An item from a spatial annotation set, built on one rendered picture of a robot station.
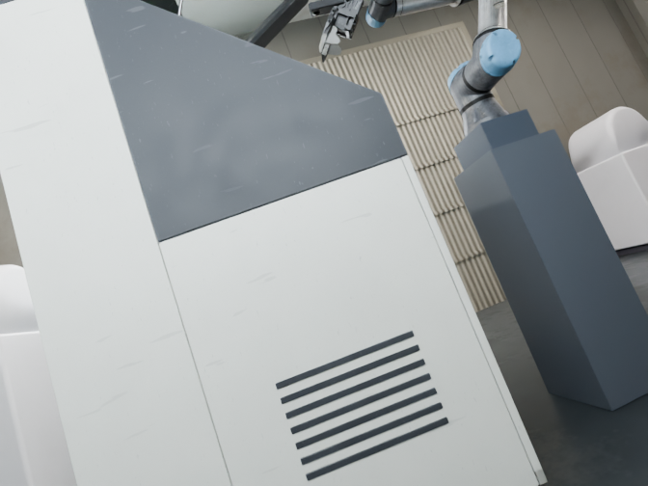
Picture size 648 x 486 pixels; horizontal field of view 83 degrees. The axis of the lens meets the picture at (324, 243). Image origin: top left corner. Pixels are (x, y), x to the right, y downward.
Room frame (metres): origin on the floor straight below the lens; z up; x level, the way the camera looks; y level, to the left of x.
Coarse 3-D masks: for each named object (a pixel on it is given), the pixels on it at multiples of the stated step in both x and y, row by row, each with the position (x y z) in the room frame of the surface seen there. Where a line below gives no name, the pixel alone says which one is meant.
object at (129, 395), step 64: (0, 0) 0.74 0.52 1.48; (64, 0) 0.75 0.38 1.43; (0, 64) 0.73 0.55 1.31; (64, 64) 0.74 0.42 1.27; (0, 128) 0.73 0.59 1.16; (64, 128) 0.74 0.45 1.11; (64, 192) 0.74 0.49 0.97; (128, 192) 0.75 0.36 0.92; (64, 256) 0.74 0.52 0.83; (128, 256) 0.74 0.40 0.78; (64, 320) 0.73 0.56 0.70; (128, 320) 0.74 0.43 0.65; (64, 384) 0.73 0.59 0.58; (128, 384) 0.74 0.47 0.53; (192, 384) 0.75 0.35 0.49; (128, 448) 0.74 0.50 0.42; (192, 448) 0.75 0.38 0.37
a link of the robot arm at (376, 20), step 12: (372, 0) 1.12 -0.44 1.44; (396, 0) 1.15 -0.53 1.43; (408, 0) 1.16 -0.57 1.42; (420, 0) 1.17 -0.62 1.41; (432, 0) 1.19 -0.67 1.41; (444, 0) 1.21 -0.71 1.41; (456, 0) 1.23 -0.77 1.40; (468, 0) 1.24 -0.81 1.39; (372, 12) 1.15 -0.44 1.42; (384, 12) 1.15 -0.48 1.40; (396, 12) 1.17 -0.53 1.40; (408, 12) 1.19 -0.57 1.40; (372, 24) 1.20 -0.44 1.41
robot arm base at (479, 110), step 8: (480, 96) 1.16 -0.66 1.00; (488, 96) 1.16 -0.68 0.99; (472, 104) 1.17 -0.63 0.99; (480, 104) 1.16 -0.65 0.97; (488, 104) 1.15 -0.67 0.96; (496, 104) 1.16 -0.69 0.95; (464, 112) 1.20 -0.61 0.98; (472, 112) 1.17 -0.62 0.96; (480, 112) 1.16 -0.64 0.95; (488, 112) 1.14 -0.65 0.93; (496, 112) 1.14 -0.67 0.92; (504, 112) 1.15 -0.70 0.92; (464, 120) 1.21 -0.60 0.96; (472, 120) 1.17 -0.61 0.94; (480, 120) 1.15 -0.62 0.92; (488, 120) 1.14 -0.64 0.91; (464, 128) 1.22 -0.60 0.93; (472, 128) 1.18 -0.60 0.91
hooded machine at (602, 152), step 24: (600, 120) 3.09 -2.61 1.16; (624, 120) 3.02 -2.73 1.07; (576, 144) 3.30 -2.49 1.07; (600, 144) 3.09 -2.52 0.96; (624, 144) 2.99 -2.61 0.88; (576, 168) 3.36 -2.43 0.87; (600, 168) 3.12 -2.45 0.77; (624, 168) 2.96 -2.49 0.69; (600, 192) 3.22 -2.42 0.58; (624, 192) 3.04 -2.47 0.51; (600, 216) 3.31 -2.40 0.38; (624, 216) 3.13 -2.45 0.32; (624, 240) 3.22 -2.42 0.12
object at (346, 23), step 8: (344, 0) 1.04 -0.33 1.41; (352, 0) 1.05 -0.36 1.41; (360, 0) 1.04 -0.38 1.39; (336, 8) 1.04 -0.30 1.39; (344, 8) 1.05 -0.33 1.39; (352, 8) 1.05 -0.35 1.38; (360, 8) 1.06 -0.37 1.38; (336, 16) 1.04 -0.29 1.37; (344, 16) 1.05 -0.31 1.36; (352, 16) 1.04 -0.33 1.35; (336, 24) 1.06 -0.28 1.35; (344, 24) 1.06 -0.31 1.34; (352, 24) 1.05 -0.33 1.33; (344, 32) 1.09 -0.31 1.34; (352, 32) 1.08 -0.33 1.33
